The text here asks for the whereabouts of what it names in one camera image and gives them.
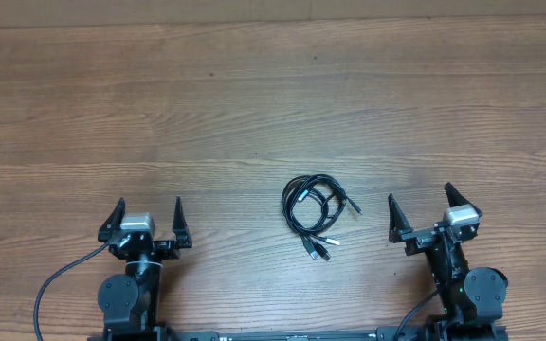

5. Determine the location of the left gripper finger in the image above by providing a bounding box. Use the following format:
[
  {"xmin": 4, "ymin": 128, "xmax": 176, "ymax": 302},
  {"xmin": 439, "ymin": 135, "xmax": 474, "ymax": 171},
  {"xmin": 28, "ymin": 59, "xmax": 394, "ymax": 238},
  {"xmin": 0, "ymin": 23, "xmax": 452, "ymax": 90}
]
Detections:
[
  {"xmin": 98, "ymin": 198, "xmax": 126, "ymax": 237},
  {"xmin": 172, "ymin": 197, "xmax": 191, "ymax": 244}
]

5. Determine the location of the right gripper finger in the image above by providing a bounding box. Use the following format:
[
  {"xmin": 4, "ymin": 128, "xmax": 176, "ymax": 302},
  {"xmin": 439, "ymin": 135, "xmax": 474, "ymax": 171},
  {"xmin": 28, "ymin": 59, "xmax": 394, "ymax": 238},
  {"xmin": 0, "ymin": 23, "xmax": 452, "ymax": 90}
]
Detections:
[
  {"xmin": 444, "ymin": 182, "xmax": 482, "ymax": 216},
  {"xmin": 388, "ymin": 194, "xmax": 413, "ymax": 243}
]

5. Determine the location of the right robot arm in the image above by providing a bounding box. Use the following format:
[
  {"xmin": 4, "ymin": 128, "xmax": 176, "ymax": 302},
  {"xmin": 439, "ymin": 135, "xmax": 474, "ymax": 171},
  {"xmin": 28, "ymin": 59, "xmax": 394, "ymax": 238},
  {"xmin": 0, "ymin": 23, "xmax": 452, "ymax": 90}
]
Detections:
[{"xmin": 388, "ymin": 183, "xmax": 509, "ymax": 341}]

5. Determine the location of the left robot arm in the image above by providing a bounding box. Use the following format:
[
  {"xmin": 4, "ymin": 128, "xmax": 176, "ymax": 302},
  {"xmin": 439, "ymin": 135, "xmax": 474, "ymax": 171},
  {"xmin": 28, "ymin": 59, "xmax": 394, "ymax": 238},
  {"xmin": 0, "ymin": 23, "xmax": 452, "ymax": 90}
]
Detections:
[{"xmin": 98, "ymin": 199, "xmax": 192, "ymax": 341}]

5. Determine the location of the left camera cable black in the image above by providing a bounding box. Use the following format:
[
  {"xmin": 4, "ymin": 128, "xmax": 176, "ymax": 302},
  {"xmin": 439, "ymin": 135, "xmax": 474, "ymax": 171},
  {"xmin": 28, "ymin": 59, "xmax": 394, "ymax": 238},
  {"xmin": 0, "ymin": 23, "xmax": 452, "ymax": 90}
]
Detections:
[{"xmin": 32, "ymin": 241, "xmax": 111, "ymax": 341}]

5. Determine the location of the camera cable black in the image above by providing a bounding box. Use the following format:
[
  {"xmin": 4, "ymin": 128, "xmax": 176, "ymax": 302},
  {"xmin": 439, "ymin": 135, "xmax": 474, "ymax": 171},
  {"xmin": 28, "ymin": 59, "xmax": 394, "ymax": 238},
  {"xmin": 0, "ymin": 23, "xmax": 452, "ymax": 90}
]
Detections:
[
  {"xmin": 392, "ymin": 286, "xmax": 445, "ymax": 341},
  {"xmin": 32, "ymin": 241, "xmax": 111, "ymax": 341}
]

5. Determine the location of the right camera cable black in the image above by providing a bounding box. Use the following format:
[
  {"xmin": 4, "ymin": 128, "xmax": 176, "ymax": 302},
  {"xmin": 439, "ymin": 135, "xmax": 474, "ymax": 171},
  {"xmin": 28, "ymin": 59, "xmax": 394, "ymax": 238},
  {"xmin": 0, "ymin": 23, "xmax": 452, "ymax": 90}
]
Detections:
[{"xmin": 392, "ymin": 286, "xmax": 445, "ymax": 341}]

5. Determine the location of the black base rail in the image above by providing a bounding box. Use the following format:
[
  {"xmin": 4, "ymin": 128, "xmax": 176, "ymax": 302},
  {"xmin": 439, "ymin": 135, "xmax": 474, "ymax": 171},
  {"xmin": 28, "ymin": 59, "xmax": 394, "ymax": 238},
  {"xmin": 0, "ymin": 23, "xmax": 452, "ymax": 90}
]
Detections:
[{"xmin": 87, "ymin": 325, "xmax": 511, "ymax": 341}]

